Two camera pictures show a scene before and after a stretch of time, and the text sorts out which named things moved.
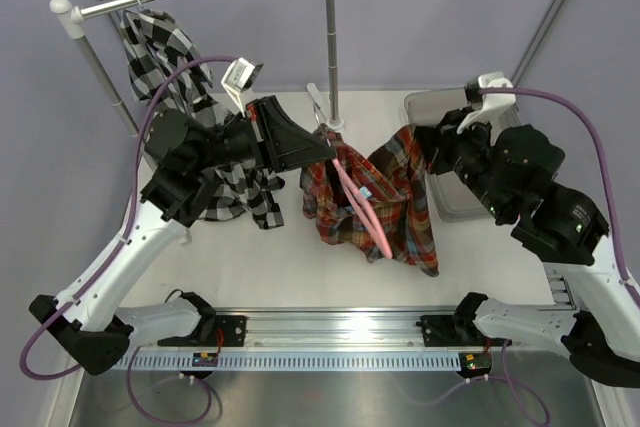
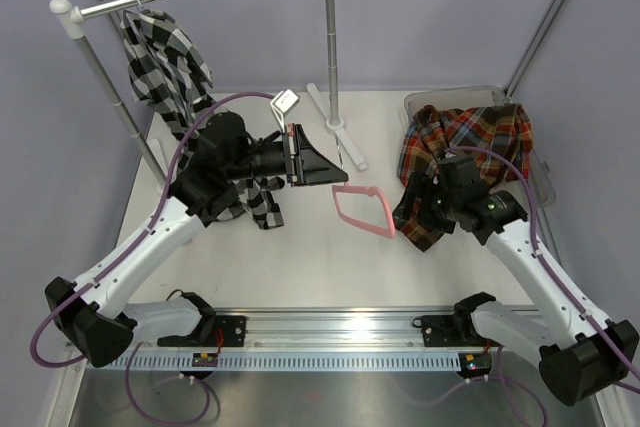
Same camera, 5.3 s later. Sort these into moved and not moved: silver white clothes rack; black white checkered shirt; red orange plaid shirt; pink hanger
Moved: pink hanger; red orange plaid shirt
Not moved: black white checkered shirt; silver white clothes rack
